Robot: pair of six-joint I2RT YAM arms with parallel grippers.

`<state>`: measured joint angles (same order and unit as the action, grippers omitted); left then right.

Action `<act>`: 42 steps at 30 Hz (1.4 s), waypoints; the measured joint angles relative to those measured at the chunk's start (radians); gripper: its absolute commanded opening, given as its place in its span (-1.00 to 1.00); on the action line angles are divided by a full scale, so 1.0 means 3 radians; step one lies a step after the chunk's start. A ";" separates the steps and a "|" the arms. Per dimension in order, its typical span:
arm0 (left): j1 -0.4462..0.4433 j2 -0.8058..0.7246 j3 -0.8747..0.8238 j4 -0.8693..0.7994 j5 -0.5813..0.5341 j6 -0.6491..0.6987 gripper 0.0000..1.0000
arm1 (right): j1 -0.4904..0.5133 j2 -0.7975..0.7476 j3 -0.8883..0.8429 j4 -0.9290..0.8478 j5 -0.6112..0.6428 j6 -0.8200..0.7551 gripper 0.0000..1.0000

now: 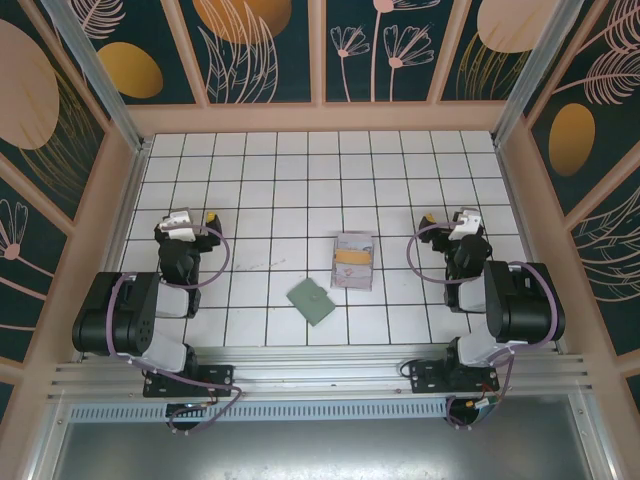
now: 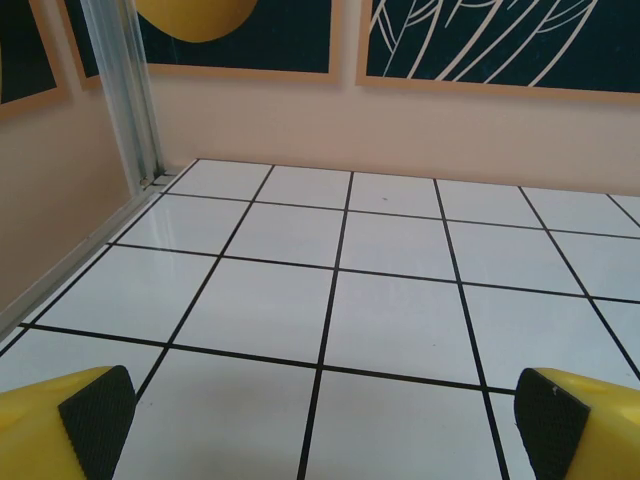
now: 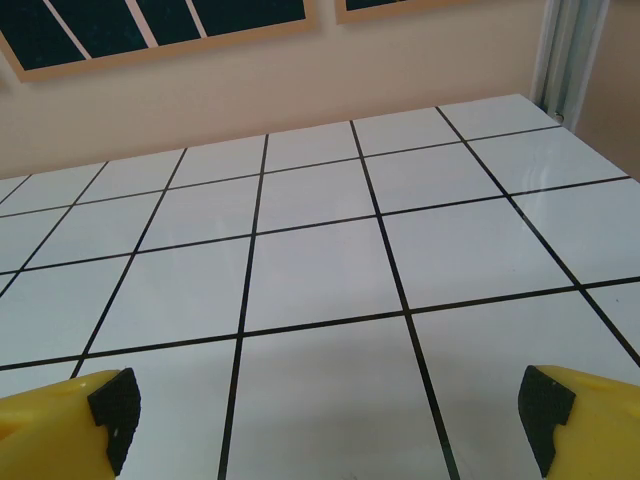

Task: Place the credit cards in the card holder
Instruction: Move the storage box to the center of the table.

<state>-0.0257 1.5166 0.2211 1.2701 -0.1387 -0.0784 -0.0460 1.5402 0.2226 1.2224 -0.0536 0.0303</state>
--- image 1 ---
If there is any clear bag with orange item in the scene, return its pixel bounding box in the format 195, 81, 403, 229
329, 230, 376, 294

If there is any green card holder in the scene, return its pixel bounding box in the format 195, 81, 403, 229
286, 277, 335, 329

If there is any orange card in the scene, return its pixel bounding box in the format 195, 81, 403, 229
334, 248, 372, 267

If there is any white card with pink print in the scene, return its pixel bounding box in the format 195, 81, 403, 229
332, 264, 374, 291

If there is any black electronics board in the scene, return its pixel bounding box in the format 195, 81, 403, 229
166, 401, 214, 434
446, 394, 502, 430

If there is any grey metal sheet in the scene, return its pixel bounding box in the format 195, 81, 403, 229
47, 422, 609, 480

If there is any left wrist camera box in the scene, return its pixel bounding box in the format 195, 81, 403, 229
158, 208, 197, 241

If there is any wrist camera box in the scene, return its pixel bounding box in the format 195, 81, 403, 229
446, 208, 485, 245
158, 208, 197, 241

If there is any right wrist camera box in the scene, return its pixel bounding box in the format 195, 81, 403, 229
446, 208, 485, 245

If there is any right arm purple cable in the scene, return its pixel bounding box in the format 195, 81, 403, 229
407, 222, 560, 432

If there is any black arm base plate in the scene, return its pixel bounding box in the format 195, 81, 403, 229
408, 359, 500, 397
143, 363, 236, 400

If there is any aluminium frame post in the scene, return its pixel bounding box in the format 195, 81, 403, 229
40, 0, 151, 154
491, 0, 587, 149

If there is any aluminium mounting rail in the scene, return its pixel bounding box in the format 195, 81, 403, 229
46, 344, 597, 407

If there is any slotted grey cable duct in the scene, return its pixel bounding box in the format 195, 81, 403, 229
66, 402, 450, 424

